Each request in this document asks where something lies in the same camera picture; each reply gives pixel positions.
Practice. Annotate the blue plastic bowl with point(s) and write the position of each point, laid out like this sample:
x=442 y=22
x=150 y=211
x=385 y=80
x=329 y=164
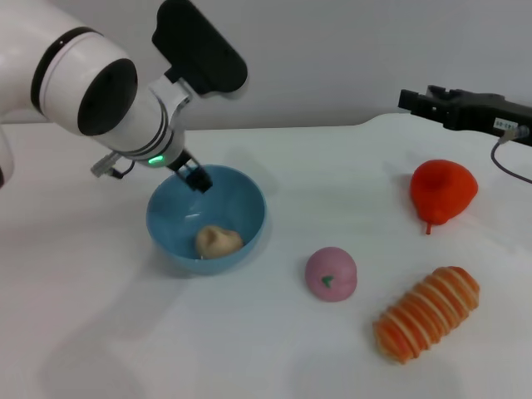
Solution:
x=178 y=216

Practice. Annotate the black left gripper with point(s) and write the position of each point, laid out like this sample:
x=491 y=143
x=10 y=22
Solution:
x=183 y=164

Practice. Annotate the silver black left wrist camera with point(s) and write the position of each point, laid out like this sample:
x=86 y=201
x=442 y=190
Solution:
x=203 y=50

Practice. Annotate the orange striped bread loaf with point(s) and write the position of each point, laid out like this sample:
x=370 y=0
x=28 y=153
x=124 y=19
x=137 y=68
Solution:
x=428 y=316

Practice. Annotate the pink bun with green leaf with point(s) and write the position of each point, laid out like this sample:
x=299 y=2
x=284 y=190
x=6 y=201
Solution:
x=331 y=274

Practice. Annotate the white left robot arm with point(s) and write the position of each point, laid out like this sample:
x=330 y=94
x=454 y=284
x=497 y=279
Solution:
x=83 y=91

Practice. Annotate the beige egg yolk pastry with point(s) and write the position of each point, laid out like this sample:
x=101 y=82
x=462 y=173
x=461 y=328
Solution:
x=218 y=242

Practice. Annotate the red toy pear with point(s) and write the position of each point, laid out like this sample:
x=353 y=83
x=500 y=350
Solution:
x=444 y=189

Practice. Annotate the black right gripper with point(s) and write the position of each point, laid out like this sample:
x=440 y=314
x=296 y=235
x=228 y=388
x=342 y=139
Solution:
x=486 y=114

